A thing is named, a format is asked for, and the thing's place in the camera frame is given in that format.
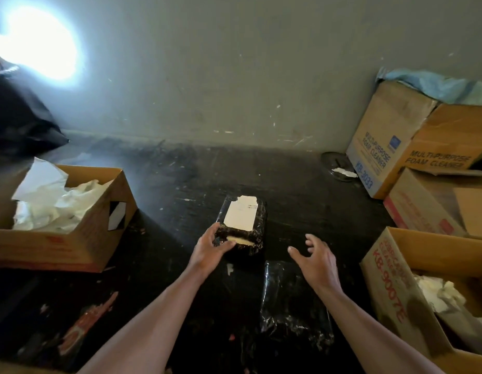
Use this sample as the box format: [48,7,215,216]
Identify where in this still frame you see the person's left hand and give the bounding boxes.
[186,222,237,278]

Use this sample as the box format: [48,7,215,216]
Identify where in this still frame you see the person's right hand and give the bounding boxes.
[287,233,343,297]

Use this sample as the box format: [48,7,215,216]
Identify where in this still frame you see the lubrication cleaner box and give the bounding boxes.
[359,226,482,374]

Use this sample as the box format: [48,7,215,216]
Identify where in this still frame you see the labels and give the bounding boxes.
[414,273,482,355]

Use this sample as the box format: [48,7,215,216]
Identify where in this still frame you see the person's right forearm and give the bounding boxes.
[317,284,446,374]

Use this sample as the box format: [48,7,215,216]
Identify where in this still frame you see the person's left forearm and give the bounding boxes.
[77,266,210,374]

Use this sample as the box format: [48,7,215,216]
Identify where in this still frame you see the red striped cardboard box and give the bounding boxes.
[383,167,482,240]

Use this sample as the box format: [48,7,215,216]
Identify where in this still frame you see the cardboard box with diamond sticker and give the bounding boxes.
[0,164,139,274]

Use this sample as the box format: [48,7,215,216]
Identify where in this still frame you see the tall blue print cardboard box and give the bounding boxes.
[346,79,482,201]

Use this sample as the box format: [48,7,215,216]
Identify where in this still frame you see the blue cloth in box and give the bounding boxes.
[375,67,482,106]

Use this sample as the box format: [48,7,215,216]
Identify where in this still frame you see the round metal lid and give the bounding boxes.
[320,151,358,182]

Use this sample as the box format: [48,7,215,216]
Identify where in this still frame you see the crumpled white paper sheets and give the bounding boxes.
[11,156,115,235]

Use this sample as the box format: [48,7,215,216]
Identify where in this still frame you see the black plastic bag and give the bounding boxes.
[0,65,70,154]

